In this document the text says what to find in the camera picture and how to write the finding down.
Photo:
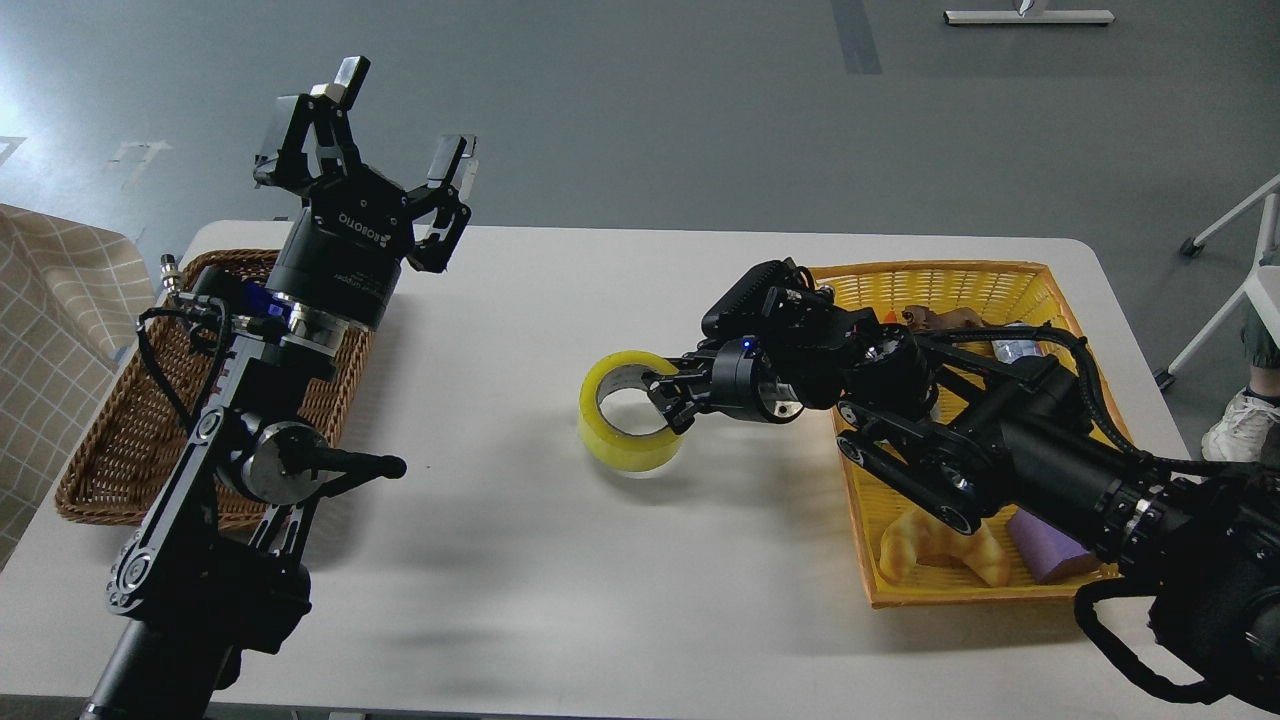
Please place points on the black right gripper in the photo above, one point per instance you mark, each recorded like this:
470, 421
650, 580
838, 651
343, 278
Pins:
731, 377

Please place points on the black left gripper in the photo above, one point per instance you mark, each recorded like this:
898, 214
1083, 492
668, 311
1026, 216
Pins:
343, 256

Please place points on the yellow tape roll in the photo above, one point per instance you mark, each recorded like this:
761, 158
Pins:
616, 448

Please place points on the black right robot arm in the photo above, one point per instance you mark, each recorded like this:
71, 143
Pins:
964, 422

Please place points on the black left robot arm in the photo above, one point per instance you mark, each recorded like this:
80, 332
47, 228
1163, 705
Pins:
215, 568

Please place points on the brown toy lion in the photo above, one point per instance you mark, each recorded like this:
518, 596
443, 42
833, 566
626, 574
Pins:
920, 318

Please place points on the toy croissant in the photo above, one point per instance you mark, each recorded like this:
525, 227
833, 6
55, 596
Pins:
915, 535

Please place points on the beige checkered cloth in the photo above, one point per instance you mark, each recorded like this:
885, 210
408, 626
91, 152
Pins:
69, 295

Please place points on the small blue white can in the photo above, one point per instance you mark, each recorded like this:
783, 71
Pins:
1008, 349

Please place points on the purple foam block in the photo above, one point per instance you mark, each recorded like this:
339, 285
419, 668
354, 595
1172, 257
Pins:
1050, 555

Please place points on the white metal stand base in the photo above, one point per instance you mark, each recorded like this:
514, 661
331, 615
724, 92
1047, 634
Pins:
1029, 13

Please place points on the white sneaker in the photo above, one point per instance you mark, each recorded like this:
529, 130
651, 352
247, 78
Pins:
1240, 435

